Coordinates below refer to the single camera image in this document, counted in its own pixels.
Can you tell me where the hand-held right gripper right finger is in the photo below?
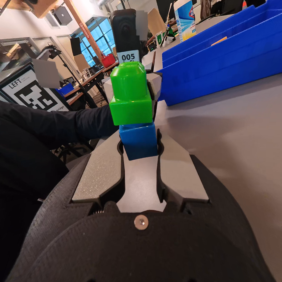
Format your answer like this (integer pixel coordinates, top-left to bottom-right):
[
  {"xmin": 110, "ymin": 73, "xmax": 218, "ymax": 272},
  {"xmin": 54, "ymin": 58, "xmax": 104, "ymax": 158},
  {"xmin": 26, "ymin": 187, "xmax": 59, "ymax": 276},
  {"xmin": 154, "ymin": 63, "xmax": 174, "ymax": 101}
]
[{"xmin": 156, "ymin": 129, "xmax": 210, "ymax": 212}]

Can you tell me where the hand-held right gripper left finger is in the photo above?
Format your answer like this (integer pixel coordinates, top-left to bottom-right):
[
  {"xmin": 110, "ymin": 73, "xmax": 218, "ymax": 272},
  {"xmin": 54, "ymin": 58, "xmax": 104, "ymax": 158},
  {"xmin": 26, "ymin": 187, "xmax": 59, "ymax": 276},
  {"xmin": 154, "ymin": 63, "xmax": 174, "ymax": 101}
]
[{"xmin": 72, "ymin": 134, "xmax": 126, "ymax": 208}]

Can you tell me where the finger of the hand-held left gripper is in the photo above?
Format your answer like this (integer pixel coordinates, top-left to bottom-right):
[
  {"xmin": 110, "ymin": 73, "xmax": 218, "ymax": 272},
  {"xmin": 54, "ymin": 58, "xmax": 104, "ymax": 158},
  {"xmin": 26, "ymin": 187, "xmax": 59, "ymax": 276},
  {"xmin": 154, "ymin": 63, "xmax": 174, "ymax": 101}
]
[
  {"xmin": 146, "ymin": 73, "xmax": 163, "ymax": 122},
  {"xmin": 103, "ymin": 77, "xmax": 114, "ymax": 104}
]

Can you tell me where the green two-stud block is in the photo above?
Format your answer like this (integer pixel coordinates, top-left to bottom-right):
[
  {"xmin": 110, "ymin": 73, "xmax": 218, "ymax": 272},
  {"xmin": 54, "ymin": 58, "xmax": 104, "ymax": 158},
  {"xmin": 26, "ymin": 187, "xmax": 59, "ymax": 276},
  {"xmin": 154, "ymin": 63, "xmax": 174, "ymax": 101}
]
[{"xmin": 109, "ymin": 61, "xmax": 153, "ymax": 126}]

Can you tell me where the blue single-stud block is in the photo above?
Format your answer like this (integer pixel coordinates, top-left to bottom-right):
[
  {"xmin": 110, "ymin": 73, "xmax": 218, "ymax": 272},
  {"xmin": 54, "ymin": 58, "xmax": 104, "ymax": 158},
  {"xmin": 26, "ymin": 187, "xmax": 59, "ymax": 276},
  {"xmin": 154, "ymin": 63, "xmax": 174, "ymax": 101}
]
[{"xmin": 119, "ymin": 122, "xmax": 158, "ymax": 161}]

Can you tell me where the blue plastic bin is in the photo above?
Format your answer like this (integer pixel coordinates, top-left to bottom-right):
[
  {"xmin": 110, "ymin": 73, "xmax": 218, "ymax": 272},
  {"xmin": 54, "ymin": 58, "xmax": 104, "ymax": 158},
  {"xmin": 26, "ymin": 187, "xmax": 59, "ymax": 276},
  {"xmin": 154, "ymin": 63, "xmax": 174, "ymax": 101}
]
[{"xmin": 157, "ymin": 0, "xmax": 282, "ymax": 106}]

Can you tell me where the orange single-stud block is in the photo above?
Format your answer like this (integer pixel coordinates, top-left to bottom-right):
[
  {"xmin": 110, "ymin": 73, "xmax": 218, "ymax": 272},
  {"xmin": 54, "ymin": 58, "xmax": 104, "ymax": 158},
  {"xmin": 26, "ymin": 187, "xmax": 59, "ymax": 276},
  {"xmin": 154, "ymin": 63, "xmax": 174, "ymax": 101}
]
[{"xmin": 211, "ymin": 36, "xmax": 227, "ymax": 46}]

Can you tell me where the person's left forearm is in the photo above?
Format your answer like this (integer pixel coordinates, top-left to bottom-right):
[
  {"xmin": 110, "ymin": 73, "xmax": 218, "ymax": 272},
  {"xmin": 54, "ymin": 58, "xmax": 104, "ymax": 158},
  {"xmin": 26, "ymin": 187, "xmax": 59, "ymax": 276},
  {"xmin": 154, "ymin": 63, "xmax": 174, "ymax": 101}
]
[{"xmin": 0, "ymin": 101, "xmax": 120, "ymax": 150}]

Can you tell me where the wooden-top background desk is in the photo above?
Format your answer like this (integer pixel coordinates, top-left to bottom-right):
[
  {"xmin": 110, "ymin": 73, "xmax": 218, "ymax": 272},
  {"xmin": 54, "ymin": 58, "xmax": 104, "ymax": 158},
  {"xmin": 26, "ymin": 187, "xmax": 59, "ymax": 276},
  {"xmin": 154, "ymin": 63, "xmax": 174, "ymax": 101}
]
[{"xmin": 63, "ymin": 64, "xmax": 119, "ymax": 108}]

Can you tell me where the red storage bin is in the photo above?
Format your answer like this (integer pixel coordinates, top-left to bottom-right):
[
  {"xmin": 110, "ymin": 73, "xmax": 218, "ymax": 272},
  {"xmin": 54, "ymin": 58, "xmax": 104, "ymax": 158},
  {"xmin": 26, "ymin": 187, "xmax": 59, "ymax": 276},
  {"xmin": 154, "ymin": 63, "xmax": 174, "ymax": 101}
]
[{"xmin": 101, "ymin": 55, "xmax": 115, "ymax": 67}]

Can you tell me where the small green sign stand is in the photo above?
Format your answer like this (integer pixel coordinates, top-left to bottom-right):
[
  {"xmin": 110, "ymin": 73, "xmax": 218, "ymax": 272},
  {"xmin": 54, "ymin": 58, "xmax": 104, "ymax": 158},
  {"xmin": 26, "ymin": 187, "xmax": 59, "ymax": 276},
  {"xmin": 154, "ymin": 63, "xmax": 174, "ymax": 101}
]
[{"xmin": 155, "ymin": 31, "xmax": 176, "ymax": 48}]

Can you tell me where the small blue bin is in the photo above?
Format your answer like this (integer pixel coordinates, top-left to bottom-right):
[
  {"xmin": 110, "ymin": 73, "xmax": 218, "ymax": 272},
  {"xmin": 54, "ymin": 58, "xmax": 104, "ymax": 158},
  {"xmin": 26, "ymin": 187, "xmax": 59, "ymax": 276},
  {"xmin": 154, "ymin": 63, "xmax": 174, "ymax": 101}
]
[{"xmin": 55, "ymin": 83, "xmax": 74, "ymax": 96}]

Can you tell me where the wipes canister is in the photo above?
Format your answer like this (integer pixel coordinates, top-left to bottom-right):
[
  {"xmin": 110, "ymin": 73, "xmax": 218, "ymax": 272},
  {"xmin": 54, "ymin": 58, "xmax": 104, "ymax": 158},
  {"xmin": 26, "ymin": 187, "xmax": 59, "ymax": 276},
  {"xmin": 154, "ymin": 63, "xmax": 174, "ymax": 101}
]
[{"xmin": 174, "ymin": 0, "xmax": 197, "ymax": 43}]

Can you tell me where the black-framed marker sign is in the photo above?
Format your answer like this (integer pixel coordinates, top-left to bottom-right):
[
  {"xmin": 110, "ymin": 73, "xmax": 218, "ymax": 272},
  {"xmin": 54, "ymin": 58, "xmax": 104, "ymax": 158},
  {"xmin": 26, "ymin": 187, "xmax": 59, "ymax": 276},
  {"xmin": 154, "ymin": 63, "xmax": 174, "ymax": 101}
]
[{"xmin": 0, "ymin": 62, "xmax": 72, "ymax": 111}]

